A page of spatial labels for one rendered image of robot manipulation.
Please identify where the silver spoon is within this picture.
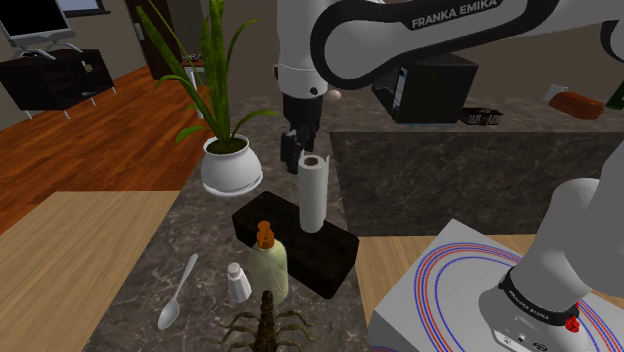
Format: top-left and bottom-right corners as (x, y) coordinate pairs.
(156, 252), (201, 332)

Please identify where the dark wooden door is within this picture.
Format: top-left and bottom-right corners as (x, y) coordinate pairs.
(123, 0), (184, 82)

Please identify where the black rectangular box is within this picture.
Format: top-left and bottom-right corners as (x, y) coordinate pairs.
(230, 189), (361, 301)

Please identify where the grey robot stand with rings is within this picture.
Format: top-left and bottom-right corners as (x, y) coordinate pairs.
(367, 218), (624, 352)

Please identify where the flat screen television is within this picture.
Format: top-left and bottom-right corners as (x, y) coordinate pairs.
(0, 0), (84, 62)

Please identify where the black television cabinet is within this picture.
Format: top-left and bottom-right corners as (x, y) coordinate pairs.
(0, 47), (118, 121)

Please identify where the white paper towel roll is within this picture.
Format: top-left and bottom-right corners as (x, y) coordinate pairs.
(297, 151), (332, 235)

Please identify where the small white side table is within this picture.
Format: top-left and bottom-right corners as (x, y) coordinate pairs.
(179, 51), (207, 121)

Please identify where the white mug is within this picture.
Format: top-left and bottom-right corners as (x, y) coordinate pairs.
(542, 83), (569, 103)

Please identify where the brown scorpion figure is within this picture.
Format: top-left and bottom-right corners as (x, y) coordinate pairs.
(213, 289), (319, 352)

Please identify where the dark green bottle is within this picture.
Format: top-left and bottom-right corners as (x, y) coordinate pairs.
(605, 79), (624, 111)

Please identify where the black microwave oven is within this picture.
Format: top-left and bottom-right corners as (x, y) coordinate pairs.
(370, 51), (480, 126)

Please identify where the brown bread loaf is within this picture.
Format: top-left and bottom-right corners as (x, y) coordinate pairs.
(547, 90), (606, 121)

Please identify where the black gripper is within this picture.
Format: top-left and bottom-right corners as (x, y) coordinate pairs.
(279, 92), (324, 176)

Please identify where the white salt shaker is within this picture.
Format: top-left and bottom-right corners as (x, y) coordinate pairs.
(225, 261), (254, 304)

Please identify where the green bottle with orange pump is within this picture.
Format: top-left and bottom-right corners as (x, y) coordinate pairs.
(247, 220), (290, 306)

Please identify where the small dark basket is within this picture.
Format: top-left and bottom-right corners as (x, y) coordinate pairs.
(459, 106), (505, 127)

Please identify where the green plant in white pot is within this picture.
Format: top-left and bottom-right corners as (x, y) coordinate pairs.
(135, 0), (281, 199)

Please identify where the dark framed window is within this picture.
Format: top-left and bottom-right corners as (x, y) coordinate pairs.
(55, 0), (106, 19)

